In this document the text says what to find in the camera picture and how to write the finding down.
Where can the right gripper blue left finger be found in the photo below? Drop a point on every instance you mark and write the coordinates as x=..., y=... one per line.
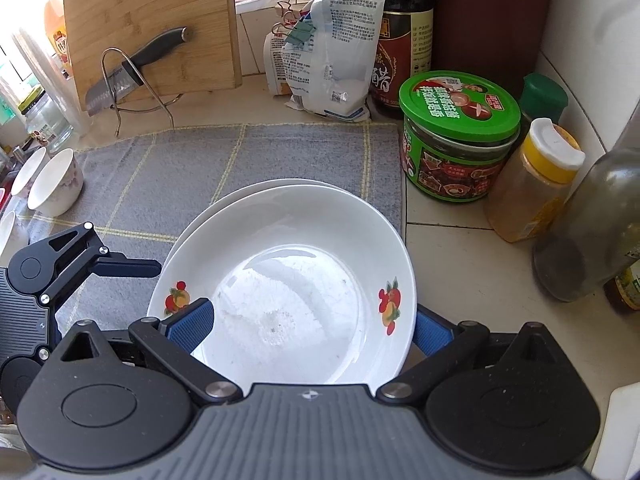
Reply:
x=188, y=327

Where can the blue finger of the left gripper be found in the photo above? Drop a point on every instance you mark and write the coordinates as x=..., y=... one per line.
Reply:
x=117, y=265

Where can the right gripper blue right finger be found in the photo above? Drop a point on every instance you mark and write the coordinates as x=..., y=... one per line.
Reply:
x=432, y=331

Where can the white bowl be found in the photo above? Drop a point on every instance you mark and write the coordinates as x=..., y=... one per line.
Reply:
x=7, y=226
x=57, y=186
x=27, y=175

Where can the grey and teal dish towel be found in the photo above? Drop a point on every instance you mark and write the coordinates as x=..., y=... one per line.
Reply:
x=141, y=193

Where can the clear plastic wrap roll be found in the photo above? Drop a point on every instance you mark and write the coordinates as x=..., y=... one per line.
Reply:
x=61, y=90

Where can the glass jar with green lid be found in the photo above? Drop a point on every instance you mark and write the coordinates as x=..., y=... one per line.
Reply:
x=44, y=121

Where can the yellow-capped spice jar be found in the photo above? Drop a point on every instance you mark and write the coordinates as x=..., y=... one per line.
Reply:
x=534, y=183

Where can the clear glass oil bottle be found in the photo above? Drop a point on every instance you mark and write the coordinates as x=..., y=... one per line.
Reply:
x=596, y=235

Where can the green-lidded sauce jar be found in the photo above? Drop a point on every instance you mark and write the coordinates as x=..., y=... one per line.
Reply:
x=457, y=132

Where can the white plastic seasoning box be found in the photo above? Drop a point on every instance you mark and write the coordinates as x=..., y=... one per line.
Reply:
x=618, y=453

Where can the bamboo cutting board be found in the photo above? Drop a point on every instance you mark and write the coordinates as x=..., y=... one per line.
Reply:
x=100, y=32

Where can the small green-capped bottle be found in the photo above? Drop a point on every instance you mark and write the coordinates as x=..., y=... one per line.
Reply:
x=542, y=97

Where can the red-white food bag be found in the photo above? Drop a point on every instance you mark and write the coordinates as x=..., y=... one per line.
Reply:
x=274, y=65

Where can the white clipped plastic bag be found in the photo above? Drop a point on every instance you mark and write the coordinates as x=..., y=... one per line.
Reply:
x=328, y=58

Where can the dark soy sauce bottle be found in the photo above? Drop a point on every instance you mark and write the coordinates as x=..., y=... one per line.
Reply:
x=404, y=49

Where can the dark red knife block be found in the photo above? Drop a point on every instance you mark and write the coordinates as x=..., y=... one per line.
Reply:
x=495, y=39

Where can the black-handled santoku knife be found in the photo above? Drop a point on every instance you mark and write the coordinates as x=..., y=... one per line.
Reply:
x=127, y=77

